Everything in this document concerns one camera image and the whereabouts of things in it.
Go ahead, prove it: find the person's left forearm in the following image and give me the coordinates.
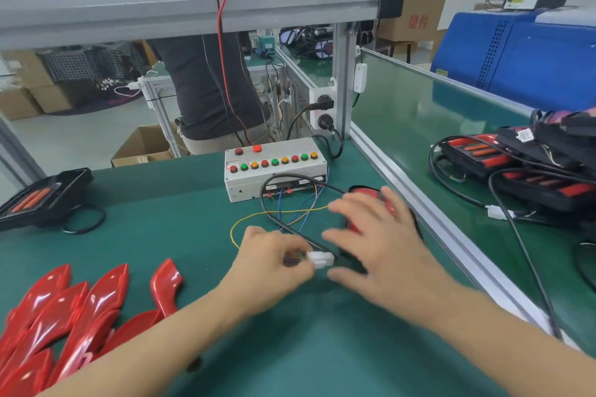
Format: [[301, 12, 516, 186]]
[[42, 285, 243, 397]]

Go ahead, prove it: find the small cardboard box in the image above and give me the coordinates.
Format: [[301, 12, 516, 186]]
[[0, 85, 40, 120]]

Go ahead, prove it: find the low open cardboard carton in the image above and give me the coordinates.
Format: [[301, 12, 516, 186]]
[[110, 125, 176, 168]]

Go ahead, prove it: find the white power strip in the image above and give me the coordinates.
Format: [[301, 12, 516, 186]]
[[307, 85, 338, 137]]

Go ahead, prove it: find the red power cable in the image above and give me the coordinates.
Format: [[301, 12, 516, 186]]
[[216, 0, 251, 144]]

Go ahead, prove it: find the blue plastic crate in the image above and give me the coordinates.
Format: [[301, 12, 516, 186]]
[[430, 9, 596, 112]]

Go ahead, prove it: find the black mesh basket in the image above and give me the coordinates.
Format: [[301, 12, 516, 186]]
[[39, 46, 141, 83]]

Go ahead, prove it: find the coloured wire harness with connector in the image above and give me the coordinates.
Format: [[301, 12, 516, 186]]
[[228, 182, 335, 270]]

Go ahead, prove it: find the large cardboard box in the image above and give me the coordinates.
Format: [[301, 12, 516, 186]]
[[4, 50, 94, 114]]

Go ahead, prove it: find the person's right hand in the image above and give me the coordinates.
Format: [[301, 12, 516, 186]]
[[321, 185, 459, 328]]

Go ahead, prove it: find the white metal stand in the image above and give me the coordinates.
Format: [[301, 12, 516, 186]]
[[138, 74, 183, 159]]

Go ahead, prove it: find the pile of black lamp housings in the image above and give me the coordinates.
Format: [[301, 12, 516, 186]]
[[0, 167, 106, 235]]

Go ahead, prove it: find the person's left hand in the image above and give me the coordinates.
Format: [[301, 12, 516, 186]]
[[216, 227, 318, 319]]

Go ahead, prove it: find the beige test button box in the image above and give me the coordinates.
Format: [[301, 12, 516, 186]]
[[223, 139, 329, 203]]

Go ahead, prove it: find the pile of red lens covers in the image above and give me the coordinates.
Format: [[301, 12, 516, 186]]
[[0, 257, 184, 397]]

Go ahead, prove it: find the white switch box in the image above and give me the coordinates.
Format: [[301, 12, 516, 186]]
[[353, 63, 369, 96]]

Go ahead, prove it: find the aluminium workstation frame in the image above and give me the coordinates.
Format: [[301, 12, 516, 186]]
[[0, 0, 408, 184]]

